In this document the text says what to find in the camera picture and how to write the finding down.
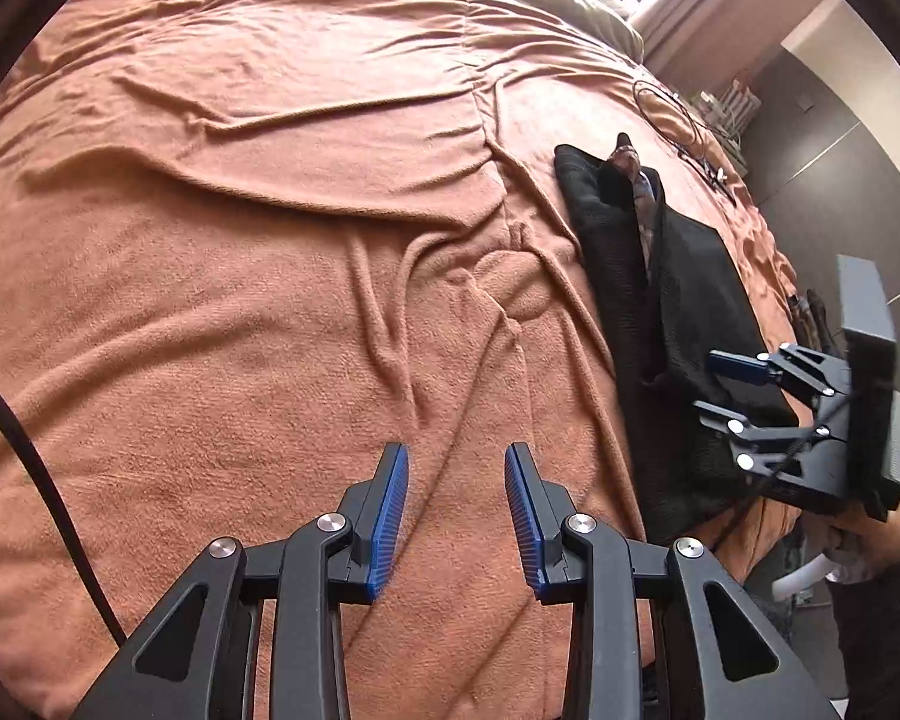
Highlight person right hand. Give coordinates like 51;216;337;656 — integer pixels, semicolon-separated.
827;500;900;582

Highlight black t-shirt patterned shoulders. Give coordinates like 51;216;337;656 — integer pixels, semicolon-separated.
554;145;798;544

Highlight striped gift bag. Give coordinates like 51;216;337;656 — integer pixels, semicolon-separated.
713;78;761;142

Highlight folded black printed shirt stack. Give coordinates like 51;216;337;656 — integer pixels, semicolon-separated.
788;289;844;359

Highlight orange-brown bed blanket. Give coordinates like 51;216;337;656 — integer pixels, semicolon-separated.
0;0;795;718

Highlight black braided cable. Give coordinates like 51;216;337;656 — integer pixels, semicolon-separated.
0;359;130;650

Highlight pink curtain right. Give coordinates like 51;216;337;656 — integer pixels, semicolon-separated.
632;0;823;96

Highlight black cable coil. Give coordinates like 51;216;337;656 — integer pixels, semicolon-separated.
631;78;730;189

